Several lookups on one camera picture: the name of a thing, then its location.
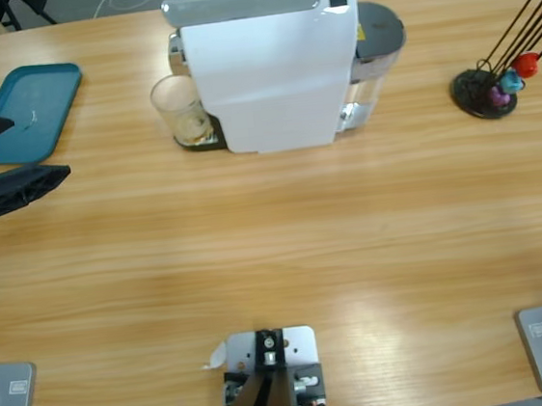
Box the white paper tape label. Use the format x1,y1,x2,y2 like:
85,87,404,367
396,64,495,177
198,340,230,371

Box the purple coffee capsule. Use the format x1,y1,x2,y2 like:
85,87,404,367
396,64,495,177
487,84,514,108

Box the black drip tray metal grid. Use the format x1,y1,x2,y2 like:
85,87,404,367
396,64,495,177
172,112,229,155

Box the clear glass cup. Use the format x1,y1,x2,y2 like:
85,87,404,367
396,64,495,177
148,70,217,151

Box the black capsule holder with rods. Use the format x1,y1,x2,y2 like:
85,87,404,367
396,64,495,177
441,0,542,124

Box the red coffee capsule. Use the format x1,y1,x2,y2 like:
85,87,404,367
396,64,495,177
510,51,542,81

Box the clear water tank grey lid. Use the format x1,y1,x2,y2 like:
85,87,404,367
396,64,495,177
322,0,417,134

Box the blue coffee capsule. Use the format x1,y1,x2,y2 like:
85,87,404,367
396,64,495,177
499,67,527,96

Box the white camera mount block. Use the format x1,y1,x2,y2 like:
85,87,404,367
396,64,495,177
221,323,328,406

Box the black chair legs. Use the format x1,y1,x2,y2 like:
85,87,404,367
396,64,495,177
0,0,60,34

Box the white capsule coffee machine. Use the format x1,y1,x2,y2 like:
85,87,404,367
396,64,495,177
159,0,373,164

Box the teal plastic tray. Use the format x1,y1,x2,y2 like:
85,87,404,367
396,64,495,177
0,60,93,170

